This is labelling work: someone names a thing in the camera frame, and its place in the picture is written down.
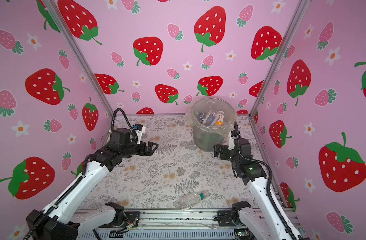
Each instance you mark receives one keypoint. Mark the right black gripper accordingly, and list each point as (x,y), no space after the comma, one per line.
(225,150)

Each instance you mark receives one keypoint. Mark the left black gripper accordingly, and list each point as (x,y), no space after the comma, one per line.
(150,151)

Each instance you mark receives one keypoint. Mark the clear bottle beige label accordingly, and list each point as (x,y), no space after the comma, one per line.
(220,119)

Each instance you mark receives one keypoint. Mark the bottle with red white label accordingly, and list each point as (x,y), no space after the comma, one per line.
(211,118)

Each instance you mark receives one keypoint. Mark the clear bottle with green ring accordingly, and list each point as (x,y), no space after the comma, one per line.
(193,199)

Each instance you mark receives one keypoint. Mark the Pocari bottle blue label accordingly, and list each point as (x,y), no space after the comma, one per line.
(201,117)

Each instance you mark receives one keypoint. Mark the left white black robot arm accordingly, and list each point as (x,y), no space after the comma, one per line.
(57,221)

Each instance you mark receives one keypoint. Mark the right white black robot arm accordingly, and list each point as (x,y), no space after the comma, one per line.
(257,176)

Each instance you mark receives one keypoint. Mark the grey mesh waste bin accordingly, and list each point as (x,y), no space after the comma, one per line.
(206,141)

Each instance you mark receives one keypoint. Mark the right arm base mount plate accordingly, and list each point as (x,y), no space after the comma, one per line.
(225,219)

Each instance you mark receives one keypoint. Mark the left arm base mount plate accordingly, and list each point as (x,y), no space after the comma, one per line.
(126,220)

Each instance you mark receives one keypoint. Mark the aluminium front rail frame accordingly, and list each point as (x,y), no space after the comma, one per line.
(171,224)

